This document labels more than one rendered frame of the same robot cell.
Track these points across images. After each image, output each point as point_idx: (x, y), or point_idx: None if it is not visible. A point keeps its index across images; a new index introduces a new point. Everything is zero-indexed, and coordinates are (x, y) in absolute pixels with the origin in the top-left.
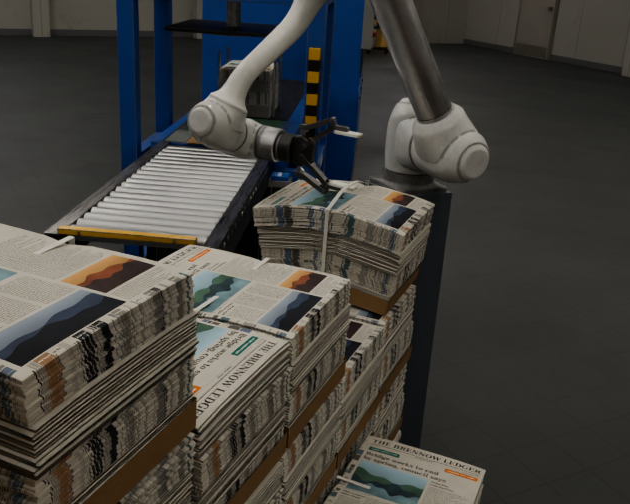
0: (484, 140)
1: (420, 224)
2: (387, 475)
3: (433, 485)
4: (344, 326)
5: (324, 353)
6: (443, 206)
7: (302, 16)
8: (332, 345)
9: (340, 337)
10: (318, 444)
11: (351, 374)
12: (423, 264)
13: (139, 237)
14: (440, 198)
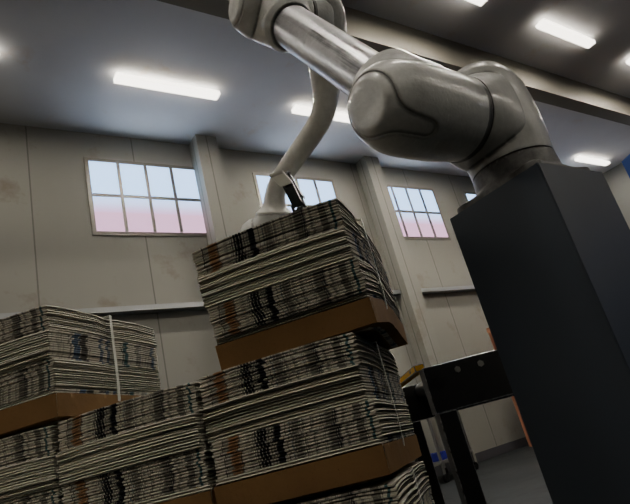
0: (380, 63)
1: (271, 233)
2: None
3: None
4: (35, 352)
5: None
6: (533, 193)
7: (312, 107)
8: (8, 367)
9: (31, 363)
10: None
11: (85, 422)
12: (551, 313)
13: (404, 376)
14: (519, 183)
